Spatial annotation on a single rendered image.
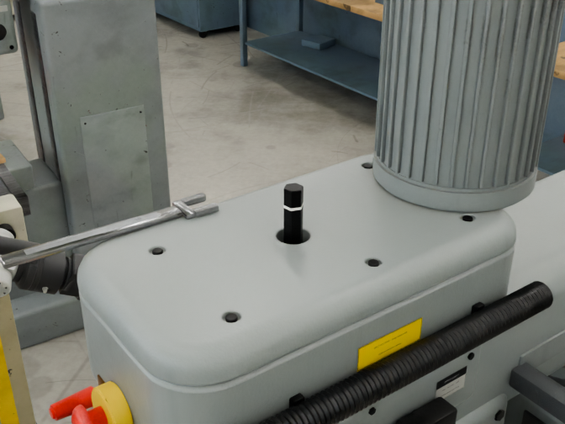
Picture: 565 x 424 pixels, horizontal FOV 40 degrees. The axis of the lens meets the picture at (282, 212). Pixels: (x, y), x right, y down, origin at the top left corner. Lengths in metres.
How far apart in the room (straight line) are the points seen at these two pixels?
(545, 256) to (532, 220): 0.10
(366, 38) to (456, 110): 6.30
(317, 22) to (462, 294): 6.87
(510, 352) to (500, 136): 0.32
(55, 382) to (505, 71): 3.04
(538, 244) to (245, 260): 0.48
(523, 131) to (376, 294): 0.26
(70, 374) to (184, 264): 2.90
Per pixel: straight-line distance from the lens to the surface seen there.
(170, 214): 0.89
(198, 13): 8.22
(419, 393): 0.94
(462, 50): 0.85
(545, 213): 1.23
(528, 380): 1.10
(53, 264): 1.53
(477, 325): 0.88
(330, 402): 0.77
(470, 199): 0.91
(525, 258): 1.10
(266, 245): 0.83
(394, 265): 0.81
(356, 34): 7.26
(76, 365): 3.73
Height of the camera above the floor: 2.32
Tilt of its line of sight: 29 degrees down
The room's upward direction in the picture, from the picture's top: straight up
